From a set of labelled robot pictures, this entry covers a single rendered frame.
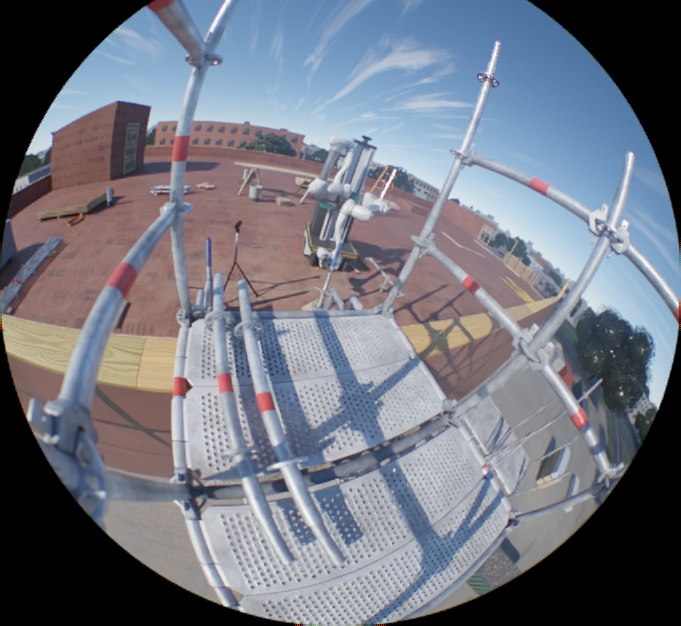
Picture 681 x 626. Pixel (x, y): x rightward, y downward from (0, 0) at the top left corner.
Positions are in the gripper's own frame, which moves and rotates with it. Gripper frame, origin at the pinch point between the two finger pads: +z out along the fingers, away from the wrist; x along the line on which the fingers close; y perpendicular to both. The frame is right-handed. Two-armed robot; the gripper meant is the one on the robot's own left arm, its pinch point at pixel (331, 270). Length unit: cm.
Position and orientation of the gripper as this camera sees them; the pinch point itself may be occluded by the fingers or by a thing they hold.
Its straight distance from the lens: 199.0
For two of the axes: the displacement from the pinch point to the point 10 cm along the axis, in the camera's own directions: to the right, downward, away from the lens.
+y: 3.1, -7.9, -5.4
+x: 8.9, 0.3, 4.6
